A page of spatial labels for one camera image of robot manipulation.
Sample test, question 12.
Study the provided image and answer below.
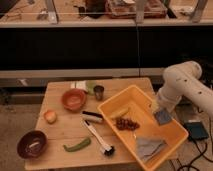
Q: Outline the wooden table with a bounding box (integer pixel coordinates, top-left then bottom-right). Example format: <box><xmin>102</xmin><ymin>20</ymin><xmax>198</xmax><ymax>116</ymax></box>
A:
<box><xmin>24</xmin><ymin>77</ymin><xmax>179</xmax><ymax>171</ymax></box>

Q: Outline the black floor box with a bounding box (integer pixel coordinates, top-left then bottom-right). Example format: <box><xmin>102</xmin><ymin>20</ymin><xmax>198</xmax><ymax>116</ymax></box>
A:
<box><xmin>183</xmin><ymin>122</ymin><xmax>209</xmax><ymax>141</ymax></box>

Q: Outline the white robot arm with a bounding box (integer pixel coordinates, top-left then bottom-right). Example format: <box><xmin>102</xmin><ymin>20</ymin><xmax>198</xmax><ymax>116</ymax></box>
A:
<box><xmin>157</xmin><ymin>61</ymin><xmax>213</xmax><ymax>118</ymax></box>

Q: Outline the yellow plastic bin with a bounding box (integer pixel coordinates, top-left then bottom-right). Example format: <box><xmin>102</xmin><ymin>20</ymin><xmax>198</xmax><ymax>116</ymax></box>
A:
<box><xmin>98</xmin><ymin>85</ymin><xmax>188</xmax><ymax>171</ymax></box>

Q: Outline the small metal cup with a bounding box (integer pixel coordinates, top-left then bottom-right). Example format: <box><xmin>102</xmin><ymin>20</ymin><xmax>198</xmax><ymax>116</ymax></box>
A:
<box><xmin>93</xmin><ymin>85</ymin><xmax>104</xmax><ymax>101</ymax></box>

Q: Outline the green and white cloth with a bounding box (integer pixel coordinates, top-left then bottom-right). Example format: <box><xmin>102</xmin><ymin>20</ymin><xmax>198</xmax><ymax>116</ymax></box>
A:
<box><xmin>70</xmin><ymin>80</ymin><xmax>96</xmax><ymax>95</ymax></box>

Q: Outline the grey cloth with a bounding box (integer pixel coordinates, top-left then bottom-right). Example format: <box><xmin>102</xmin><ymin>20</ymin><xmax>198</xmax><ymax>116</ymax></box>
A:
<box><xmin>136</xmin><ymin>137</ymin><xmax>167</xmax><ymax>162</ymax></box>

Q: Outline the green pepper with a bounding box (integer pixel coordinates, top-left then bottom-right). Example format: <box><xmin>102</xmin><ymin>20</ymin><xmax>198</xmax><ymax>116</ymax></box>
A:
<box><xmin>63</xmin><ymin>138</ymin><xmax>91</xmax><ymax>152</ymax></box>

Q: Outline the dark red bowl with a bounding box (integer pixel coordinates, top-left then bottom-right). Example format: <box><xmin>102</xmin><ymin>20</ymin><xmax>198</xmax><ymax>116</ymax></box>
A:
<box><xmin>17</xmin><ymin>130</ymin><xmax>47</xmax><ymax>159</ymax></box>

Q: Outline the peach apple toy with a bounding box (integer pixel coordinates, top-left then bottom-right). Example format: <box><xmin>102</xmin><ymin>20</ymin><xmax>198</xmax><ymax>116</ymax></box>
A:
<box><xmin>43</xmin><ymin>110</ymin><xmax>57</xmax><ymax>124</ymax></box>

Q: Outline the white dish brush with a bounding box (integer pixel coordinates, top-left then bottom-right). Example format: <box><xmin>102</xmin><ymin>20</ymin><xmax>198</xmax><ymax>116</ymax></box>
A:
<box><xmin>83</xmin><ymin>120</ymin><xmax>115</xmax><ymax>156</ymax></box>

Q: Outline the blue sponge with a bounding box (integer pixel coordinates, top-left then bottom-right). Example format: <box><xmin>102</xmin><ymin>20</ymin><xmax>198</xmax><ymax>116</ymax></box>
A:
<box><xmin>154</xmin><ymin>109</ymin><xmax>172</xmax><ymax>125</ymax></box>

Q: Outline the black and white eraser brush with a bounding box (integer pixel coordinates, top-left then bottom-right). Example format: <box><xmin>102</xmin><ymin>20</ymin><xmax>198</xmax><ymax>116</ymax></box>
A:
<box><xmin>82</xmin><ymin>111</ymin><xmax>103</xmax><ymax>123</ymax></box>

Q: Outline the brown grape bunch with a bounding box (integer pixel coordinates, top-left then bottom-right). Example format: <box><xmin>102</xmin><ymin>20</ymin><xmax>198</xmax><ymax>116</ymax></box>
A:
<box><xmin>116</xmin><ymin>118</ymin><xmax>140</xmax><ymax>131</ymax></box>

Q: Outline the orange bowl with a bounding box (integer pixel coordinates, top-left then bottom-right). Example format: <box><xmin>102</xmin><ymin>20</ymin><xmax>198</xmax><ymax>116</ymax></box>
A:
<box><xmin>61</xmin><ymin>88</ymin><xmax>87</xmax><ymax>112</ymax></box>

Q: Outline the yellow banana piece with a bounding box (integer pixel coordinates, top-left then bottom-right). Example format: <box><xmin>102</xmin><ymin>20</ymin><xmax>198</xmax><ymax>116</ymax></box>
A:
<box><xmin>110</xmin><ymin>107</ymin><xmax>129</xmax><ymax>119</ymax></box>

